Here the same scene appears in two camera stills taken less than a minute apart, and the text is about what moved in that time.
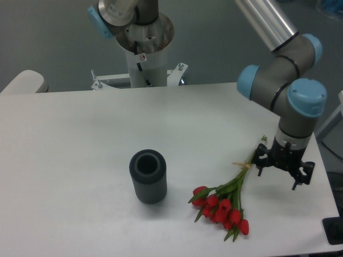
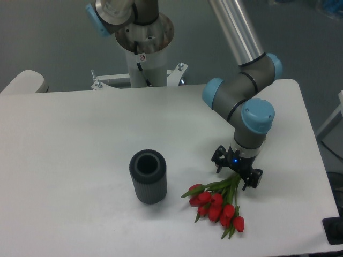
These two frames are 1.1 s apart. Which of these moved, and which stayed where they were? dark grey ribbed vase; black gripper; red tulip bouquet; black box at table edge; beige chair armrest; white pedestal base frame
Moved: black gripper; red tulip bouquet
Stayed: white pedestal base frame; dark grey ribbed vase; beige chair armrest; black box at table edge
